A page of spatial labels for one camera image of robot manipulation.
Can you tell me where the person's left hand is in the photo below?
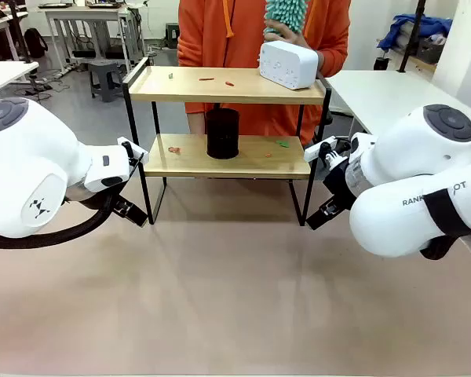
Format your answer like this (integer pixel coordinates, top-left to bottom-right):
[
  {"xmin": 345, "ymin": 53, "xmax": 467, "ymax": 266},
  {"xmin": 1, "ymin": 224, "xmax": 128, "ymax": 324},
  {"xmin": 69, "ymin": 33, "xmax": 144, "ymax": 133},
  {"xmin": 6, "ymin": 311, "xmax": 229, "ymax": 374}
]
[{"xmin": 263, "ymin": 21, "xmax": 306, "ymax": 50}]

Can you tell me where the black velcro strap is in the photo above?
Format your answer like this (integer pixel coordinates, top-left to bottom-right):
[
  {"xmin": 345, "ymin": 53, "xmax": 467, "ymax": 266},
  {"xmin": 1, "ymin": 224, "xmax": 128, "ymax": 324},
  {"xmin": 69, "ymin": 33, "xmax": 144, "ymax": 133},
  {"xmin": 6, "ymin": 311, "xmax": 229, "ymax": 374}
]
[{"xmin": 422, "ymin": 188, "xmax": 471, "ymax": 237}]

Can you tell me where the person in orange hoodie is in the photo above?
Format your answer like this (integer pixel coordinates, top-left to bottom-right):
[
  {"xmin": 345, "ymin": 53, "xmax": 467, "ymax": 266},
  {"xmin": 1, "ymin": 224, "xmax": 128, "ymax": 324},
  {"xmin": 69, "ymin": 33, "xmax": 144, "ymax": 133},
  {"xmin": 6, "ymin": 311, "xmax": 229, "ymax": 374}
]
[{"xmin": 177, "ymin": 0, "xmax": 351, "ymax": 147}]

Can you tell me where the black stand pole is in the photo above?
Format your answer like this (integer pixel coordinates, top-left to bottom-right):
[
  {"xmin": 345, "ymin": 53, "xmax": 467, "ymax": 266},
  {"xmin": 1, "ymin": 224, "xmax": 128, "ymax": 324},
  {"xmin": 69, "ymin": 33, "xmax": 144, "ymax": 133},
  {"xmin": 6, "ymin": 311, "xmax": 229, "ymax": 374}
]
[{"xmin": 9, "ymin": 0, "xmax": 53, "ymax": 97}]

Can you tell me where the grey plastic stool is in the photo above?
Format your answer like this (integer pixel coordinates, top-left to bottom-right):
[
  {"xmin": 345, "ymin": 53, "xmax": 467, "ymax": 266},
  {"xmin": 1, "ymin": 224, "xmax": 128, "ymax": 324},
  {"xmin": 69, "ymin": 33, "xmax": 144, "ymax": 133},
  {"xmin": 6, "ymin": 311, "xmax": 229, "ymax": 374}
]
[{"xmin": 87, "ymin": 60, "xmax": 125, "ymax": 104}]

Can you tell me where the teal microfiber duster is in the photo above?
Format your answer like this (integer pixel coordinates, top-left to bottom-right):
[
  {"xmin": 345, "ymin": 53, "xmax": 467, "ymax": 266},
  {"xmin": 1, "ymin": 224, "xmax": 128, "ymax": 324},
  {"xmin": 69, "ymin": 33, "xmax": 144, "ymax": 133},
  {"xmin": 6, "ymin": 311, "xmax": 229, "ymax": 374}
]
[{"xmin": 263, "ymin": 0, "xmax": 310, "ymax": 38}]

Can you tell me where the black backpack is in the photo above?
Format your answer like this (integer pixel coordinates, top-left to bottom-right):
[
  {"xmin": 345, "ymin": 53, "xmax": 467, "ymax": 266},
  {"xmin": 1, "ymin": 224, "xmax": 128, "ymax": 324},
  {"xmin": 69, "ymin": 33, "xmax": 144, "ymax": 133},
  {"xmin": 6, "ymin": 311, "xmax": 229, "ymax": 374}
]
[{"xmin": 23, "ymin": 27, "xmax": 49, "ymax": 60}]

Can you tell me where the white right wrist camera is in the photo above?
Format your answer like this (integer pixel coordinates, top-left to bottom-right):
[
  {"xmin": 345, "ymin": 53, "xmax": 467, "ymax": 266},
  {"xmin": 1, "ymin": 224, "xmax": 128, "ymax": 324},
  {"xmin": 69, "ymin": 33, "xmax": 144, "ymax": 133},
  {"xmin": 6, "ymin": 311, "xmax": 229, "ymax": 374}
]
[{"xmin": 303, "ymin": 135, "xmax": 338, "ymax": 163}]

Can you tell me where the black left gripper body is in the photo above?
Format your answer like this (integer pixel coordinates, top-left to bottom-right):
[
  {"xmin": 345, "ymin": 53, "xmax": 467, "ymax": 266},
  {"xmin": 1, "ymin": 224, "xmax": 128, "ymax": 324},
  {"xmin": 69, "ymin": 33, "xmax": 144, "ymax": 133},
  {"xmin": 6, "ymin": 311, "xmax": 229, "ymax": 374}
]
[{"xmin": 84, "ymin": 185, "xmax": 122, "ymax": 211}]

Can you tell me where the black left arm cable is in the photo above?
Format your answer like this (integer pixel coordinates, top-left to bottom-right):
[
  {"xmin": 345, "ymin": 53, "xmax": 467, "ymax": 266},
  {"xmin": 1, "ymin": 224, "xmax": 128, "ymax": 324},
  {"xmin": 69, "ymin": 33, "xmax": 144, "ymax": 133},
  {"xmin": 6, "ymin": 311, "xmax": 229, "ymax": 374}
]
[{"xmin": 0, "ymin": 194, "xmax": 117, "ymax": 251}]

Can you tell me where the black tripod pole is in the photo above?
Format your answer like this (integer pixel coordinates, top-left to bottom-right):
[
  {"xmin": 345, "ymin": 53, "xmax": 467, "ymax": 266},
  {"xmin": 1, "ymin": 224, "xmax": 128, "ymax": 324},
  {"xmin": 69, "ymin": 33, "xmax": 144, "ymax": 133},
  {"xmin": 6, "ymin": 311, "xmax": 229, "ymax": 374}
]
[{"xmin": 399, "ymin": 0, "xmax": 429, "ymax": 74}]

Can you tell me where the white rounded box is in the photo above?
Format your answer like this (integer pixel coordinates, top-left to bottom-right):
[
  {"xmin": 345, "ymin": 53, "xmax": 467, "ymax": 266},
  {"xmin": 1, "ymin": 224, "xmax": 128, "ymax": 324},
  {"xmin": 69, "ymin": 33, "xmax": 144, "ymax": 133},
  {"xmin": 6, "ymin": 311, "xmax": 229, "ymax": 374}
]
[{"xmin": 257, "ymin": 39, "xmax": 319, "ymax": 91}]

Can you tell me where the white table rounded corner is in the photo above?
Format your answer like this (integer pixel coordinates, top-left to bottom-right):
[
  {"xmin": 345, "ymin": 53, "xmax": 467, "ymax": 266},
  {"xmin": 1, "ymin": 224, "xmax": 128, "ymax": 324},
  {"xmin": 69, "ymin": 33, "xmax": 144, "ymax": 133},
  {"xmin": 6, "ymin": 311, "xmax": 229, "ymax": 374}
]
[{"xmin": 324, "ymin": 69, "xmax": 458, "ymax": 137}]

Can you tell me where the white metal desk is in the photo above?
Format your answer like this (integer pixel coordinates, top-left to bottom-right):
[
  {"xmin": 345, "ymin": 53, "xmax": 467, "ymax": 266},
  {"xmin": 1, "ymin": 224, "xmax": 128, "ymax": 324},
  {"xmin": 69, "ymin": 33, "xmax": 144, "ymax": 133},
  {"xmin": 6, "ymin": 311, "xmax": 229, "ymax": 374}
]
[{"xmin": 42, "ymin": 2, "xmax": 131, "ymax": 76}]

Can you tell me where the white side table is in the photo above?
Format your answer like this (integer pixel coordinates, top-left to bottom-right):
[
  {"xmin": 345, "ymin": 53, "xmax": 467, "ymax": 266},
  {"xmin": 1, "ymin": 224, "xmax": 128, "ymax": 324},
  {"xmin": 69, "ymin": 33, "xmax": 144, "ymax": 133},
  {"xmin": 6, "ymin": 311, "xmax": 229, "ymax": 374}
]
[{"xmin": 0, "ymin": 60, "xmax": 40, "ymax": 100}]

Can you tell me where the blue cloth pile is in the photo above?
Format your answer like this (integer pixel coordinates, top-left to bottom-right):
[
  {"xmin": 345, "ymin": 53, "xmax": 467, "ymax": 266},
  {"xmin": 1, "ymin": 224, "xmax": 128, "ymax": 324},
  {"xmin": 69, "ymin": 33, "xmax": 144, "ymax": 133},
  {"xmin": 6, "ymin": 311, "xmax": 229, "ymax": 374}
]
[{"xmin": 378, "ymin": 13, "xmax": 453, "ymax": 52}]

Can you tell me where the black cylindrical container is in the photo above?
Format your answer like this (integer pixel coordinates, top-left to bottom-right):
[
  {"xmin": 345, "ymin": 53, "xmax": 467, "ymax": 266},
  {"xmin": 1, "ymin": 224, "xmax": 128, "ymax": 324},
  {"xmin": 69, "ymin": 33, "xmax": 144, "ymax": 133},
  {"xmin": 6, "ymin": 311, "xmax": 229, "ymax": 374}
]
[{"xmin": 206, "ymin": 108, "xmax": 241, "ymax": 160}]

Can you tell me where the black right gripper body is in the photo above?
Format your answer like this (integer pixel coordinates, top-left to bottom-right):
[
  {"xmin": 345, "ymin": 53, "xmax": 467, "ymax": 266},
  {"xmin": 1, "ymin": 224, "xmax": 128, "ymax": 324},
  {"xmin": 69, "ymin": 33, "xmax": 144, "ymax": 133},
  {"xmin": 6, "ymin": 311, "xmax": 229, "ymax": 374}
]
[{"xmin": 323, "ymin": 155, "xmax": 358, "ymax": 211}]

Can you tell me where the wooden shelf black metal frame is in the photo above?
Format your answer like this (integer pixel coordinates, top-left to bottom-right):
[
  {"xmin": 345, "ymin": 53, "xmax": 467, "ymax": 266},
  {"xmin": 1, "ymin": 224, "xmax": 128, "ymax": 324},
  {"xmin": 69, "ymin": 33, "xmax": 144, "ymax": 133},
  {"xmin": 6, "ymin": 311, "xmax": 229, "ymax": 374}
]
[{"xmin": 121, "ymin": 57, "xmax": 334, "ymax": 228}]

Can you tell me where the white desk with clutter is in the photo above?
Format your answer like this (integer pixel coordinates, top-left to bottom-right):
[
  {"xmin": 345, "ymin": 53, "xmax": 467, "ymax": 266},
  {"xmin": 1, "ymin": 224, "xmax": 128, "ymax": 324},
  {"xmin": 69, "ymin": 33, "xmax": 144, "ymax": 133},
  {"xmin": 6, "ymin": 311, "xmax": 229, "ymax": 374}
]
[{"xmin": 0, "ymin": 3, "xmax": 29, "ymax": 62}]

